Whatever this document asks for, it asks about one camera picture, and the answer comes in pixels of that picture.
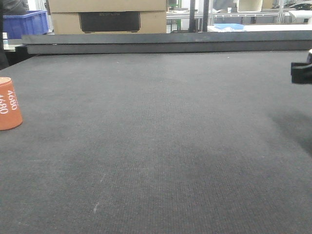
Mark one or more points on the white plastic tub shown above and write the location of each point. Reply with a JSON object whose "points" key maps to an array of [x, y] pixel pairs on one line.
{"points": [[249, 6]]}

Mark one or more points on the lower cardboard box black label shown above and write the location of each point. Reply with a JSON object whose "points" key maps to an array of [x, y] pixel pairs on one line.
{"points": [[134, 22]]}

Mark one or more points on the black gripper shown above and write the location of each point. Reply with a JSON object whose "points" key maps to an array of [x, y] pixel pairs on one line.
{"points": [[301, 72]]}

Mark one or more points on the upper cardboard box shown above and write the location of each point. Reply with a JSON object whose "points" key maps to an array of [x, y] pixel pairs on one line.
{"points": [[68, 6]]}

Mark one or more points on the light blue flat tray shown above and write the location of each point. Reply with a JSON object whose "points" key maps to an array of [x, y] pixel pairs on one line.
{"points": [[229, 26]]}

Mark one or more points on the white background table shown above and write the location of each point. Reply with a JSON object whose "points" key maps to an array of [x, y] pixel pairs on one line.
{"points": [[268, 27]]}

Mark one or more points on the dark grey raised table board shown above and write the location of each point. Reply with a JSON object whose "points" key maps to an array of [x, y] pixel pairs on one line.
{"points": [[168, 43]]}

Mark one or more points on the blue crate in background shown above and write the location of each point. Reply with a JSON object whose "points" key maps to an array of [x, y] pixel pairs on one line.
{"points": [[31, 23]]}

